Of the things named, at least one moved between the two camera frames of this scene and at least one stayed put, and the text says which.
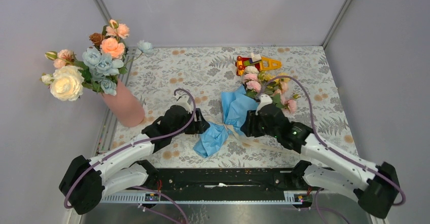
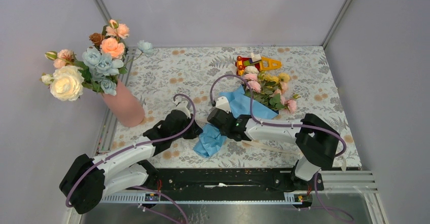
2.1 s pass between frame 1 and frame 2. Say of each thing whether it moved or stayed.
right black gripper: moved
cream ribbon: stayed
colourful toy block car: stayed
